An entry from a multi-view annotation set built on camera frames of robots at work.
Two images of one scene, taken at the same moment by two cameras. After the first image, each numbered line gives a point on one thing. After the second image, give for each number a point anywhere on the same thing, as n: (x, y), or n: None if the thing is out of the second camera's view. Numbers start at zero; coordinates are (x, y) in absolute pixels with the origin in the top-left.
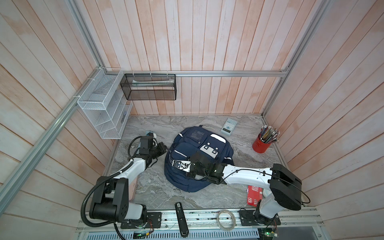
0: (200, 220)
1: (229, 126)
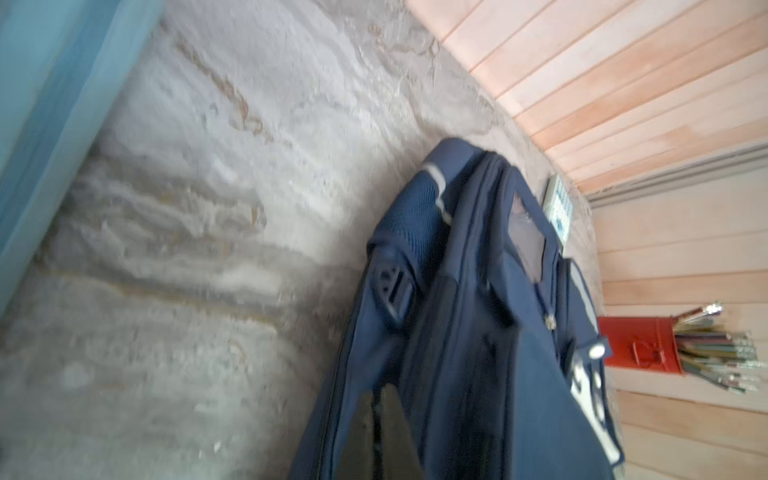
0: None
1: (558, 208)
